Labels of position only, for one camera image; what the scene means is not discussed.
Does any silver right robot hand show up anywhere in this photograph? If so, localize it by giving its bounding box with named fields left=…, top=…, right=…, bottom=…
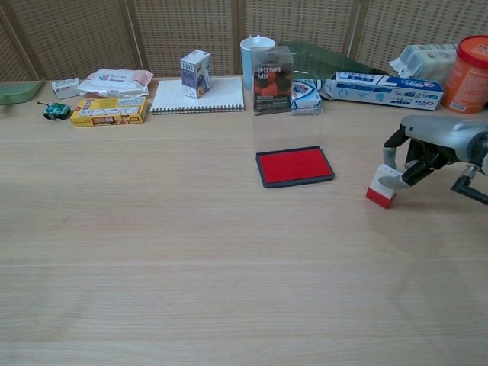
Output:
left=382, top=115, right=488, bottom=191

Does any red and white stamp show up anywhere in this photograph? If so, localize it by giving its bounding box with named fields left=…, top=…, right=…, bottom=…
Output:
left=365, top=164, right=403, bottom=210

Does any red ink pad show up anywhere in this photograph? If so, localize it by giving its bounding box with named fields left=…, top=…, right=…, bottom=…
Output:
left=252, top=109, right=337, bottom=190

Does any orange round canister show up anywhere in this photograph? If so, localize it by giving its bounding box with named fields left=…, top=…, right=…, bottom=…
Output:
left=441, top=34, right=488, bottom=115

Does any white blue toothpaste box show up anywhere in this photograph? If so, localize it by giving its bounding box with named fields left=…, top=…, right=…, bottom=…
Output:
left=319, top=70, right=445, bottom=112

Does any white noodle package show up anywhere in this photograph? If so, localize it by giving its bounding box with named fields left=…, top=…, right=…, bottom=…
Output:
left=388, top=43, right=459, bottom=87

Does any blue white soap pack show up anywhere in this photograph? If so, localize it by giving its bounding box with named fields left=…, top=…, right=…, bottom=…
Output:
left=290, top=78, right=323, bottom=117

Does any dark coffee mix box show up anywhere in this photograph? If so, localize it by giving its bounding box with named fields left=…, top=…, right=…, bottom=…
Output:
left=251, top=45, right=296, bottom=115

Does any white plastic cup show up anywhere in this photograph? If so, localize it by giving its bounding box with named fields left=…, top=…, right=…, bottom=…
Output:
left=239, top=34, right=277, bottom=92

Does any small purple white carton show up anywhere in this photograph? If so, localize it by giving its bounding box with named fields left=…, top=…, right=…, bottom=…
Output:
left=179, top=49, right=213, bottom=101

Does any white spiral notebook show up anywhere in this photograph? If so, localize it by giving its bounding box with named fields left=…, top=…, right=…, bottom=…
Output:
left=149, top=75, right=246, bottom=116

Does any wooden woven folding screen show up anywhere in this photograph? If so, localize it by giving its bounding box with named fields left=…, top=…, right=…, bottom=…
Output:
left=0, top=0, right=488, bottom=83

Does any white pink wet wipes pack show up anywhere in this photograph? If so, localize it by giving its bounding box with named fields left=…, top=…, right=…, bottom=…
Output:
left=76, top=68, right=155, bottom=99

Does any yellow flat cardboard box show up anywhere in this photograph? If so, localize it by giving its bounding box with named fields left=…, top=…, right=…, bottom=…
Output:
left=69, top=95, right=150, bottom=128

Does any small white cardboard box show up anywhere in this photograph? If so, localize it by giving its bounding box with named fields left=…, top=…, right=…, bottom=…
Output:
left=50, top=77, right=81, bottom=101

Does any small green toy tank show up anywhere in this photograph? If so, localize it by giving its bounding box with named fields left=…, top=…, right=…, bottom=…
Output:
left=36, top=99, right=72, bottom=123

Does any green plastic dustpan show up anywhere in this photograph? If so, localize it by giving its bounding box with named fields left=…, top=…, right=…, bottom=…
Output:
left=0, top=77, right=47, bottom=107

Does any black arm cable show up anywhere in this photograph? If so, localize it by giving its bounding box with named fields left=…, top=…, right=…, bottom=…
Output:
left=451, top=162, right=488, bottom=207

